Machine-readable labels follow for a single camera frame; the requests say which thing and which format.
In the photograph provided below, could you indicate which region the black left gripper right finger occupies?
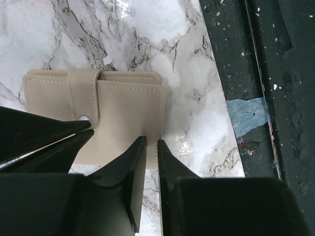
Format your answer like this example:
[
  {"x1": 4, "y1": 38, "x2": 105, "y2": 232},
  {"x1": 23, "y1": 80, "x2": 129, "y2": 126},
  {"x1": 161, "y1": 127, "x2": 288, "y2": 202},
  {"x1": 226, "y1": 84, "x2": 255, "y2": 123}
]
[{"x1": 157, "y1": 140, "x2": 311, "y2": 236}]

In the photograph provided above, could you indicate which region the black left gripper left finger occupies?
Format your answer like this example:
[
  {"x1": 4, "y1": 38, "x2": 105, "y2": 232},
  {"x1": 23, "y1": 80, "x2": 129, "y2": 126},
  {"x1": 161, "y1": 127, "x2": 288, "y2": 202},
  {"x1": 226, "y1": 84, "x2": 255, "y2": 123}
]
[{"x1": 0, "y1": 136, "x2": 147, "y2": 236}]

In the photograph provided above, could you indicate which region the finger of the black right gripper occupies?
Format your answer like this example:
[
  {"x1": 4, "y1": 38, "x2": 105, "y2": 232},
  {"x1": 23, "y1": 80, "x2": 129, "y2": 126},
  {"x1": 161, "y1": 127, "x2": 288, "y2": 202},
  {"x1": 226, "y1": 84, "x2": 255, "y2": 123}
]
[
  {"x1": 0, "y1": 129, "x2": 94, "y2": 173},
  {"x1": 0, "y1": 107, "x2": 91, "y2": 163}
]

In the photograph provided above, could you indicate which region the beige card holder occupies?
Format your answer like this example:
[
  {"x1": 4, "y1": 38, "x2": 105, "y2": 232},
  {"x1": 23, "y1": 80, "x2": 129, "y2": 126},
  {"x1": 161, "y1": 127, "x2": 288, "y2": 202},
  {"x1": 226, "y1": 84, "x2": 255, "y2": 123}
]
[{"x1": 23, "y1": 69, "x2": 165, "y2": 169}]

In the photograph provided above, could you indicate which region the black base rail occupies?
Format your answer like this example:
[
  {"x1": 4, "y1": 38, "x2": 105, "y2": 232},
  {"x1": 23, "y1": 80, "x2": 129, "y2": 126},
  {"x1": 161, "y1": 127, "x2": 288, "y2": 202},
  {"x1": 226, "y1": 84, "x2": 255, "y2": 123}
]
[{"x1": 200, "y1": 0, "x2": 315, "y2": 228}]

